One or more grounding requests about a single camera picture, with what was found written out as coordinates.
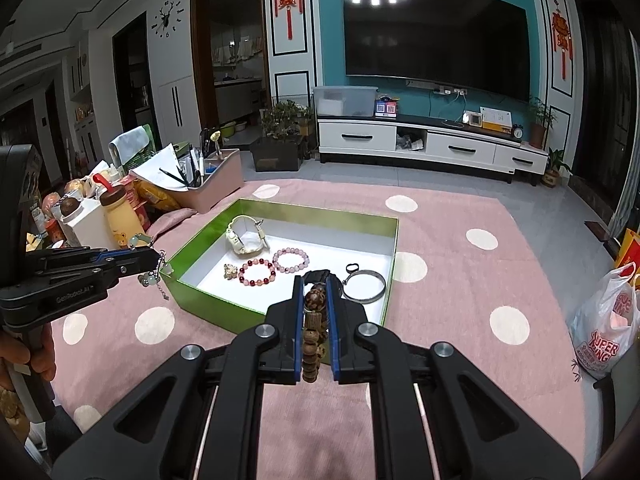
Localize black band wristwatch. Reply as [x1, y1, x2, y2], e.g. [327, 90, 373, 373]
[342, 263, 387, 304]

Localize pale pink bead bracelet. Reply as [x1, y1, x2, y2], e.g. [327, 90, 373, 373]
[271, 246, 312, 276]

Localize brown wooden bead bracelet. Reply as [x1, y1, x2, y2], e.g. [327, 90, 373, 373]
[300, 283, 331, 385]

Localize silver green charm bracelet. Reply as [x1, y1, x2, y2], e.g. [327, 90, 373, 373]
[128, 231, 174, 302]

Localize red bead bracelet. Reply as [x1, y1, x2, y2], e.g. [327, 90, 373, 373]
[237, 257, 278, 288]

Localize cream white wristwatch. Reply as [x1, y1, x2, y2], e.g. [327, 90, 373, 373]
[224, 214, 269, 257]

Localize person's left hand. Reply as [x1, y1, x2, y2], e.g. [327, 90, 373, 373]
[0, 323, 56, 391]

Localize white cardboard box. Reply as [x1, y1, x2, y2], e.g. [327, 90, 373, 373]
[61, 198, 118, 250]

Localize yellow bear drink bottle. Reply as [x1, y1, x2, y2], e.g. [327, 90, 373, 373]
[100, 185, 144, 248]

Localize green cardboard box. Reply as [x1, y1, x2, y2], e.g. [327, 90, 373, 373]
[163, 200, 399, 334]

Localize small flower brooch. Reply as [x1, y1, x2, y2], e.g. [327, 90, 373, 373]
[224, 263, 239, 281]

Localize yellow snack bag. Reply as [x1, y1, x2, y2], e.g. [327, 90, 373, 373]
[134, 179, 181, 212]

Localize pink polka dot blanket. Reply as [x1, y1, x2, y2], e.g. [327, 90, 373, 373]
[49, 179, 586, 480]

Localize potted green plant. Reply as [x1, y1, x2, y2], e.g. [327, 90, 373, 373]
[250, 100, 316, 172]

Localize pink storage bin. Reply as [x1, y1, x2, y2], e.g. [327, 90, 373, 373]
[130, 146, 245, 215]

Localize white tv cabinet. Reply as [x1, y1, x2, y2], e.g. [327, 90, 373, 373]
[318, 117, 548, 178]

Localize clear plastic storage box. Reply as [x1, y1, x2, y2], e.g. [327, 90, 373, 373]
[314, 86, 378, 118]

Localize small potted plant right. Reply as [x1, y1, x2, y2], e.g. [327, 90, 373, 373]
[527, 96, 555, 150]

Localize white plastic shopping bag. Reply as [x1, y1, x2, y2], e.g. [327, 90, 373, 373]
[570, 262, 639, 379]

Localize large black television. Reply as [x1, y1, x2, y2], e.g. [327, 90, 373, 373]
[343, 0, 530, 101]

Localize black wall clock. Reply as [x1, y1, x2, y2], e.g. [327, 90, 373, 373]
[151, 0, 184, 38]

